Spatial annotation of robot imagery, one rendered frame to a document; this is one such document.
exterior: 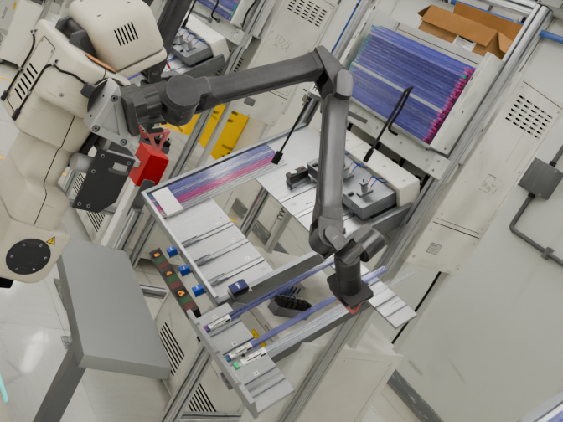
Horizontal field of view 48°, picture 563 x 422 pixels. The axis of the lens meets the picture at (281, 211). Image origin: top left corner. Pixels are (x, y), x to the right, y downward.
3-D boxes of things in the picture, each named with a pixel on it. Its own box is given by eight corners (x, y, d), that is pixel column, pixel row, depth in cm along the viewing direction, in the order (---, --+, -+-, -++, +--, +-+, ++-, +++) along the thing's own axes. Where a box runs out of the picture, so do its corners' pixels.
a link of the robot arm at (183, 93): (321, 58, 159) (335, 36, 150) (343, 105, 157) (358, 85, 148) (154, 100, 142) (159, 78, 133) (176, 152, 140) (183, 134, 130)
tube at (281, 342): (235, 371, 138) (235, 367, 137) (233, 367, 139) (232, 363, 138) (414, 275, 156) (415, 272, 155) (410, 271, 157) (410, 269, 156)
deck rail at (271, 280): (222, 318, 185) (217, 303, 181) (219, 314, 186) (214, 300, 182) (415, 218, 206) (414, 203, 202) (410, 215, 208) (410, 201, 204)
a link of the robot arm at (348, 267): (327, 254, 136) (348, 268, 133) (348, 236, 139) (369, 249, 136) (330, 275, 141) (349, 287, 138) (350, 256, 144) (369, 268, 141)
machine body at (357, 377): (198, 481, 219) (281, 341, 204) (136, 352, 270) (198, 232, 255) (327, 473, 260) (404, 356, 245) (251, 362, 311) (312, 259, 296)
